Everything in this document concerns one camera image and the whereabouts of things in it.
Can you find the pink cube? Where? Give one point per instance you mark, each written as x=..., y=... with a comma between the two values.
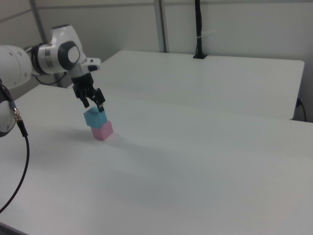
x=104, y=132

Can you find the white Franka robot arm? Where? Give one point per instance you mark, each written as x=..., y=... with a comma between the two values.
x=61, y=56

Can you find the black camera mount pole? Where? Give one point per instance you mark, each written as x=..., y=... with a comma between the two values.
x=199, y=29

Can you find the blue cube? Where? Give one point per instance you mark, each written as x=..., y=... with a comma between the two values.
x=94, y=118

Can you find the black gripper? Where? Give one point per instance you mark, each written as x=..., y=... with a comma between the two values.
x=84, y=84

